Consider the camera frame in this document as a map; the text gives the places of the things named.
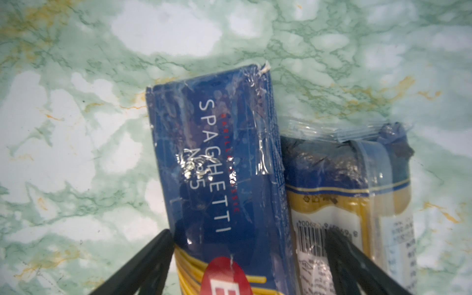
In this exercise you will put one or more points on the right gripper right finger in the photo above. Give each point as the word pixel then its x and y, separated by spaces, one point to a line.
pixel 353 272

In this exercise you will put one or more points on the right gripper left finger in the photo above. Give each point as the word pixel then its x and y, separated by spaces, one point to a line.
pixel 145 273

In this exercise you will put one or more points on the clear noodle bag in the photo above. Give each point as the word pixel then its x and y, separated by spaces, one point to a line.
pixel 354 179

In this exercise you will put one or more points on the dark blue spaghetti bag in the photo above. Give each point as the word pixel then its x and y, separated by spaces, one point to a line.
pixel 217 145

